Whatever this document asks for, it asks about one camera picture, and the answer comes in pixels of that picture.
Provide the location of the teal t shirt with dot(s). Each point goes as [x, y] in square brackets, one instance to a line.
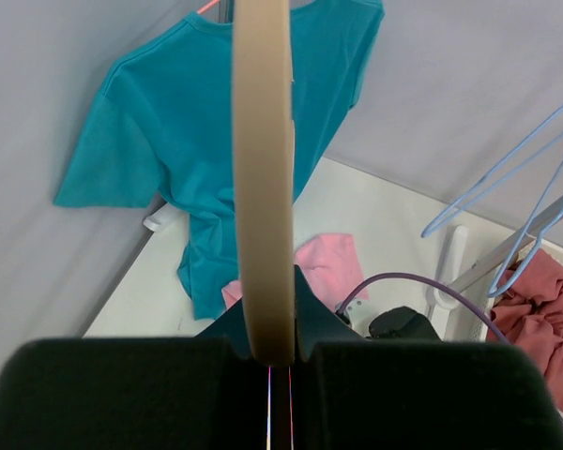
[160, 125]

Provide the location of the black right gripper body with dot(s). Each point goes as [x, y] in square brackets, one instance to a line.
[402, 323]

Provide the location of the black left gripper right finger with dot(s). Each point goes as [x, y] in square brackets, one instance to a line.
[352, 392]

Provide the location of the beige wooden hanger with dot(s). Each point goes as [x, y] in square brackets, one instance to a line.
[263, 150]

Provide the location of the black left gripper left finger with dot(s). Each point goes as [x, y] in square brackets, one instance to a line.
[202, 392]

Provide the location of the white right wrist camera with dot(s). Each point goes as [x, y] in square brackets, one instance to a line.
[357, 316]

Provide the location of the light pink t shirt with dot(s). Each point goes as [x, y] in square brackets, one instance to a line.
[330, 265]

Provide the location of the pink wire hanger on rack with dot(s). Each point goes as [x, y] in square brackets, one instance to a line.
[209, 5]

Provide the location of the coral red t shirt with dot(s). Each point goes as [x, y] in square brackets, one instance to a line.
[544, 319]

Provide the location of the metal clothes rack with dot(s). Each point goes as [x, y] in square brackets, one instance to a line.
[384, 220]

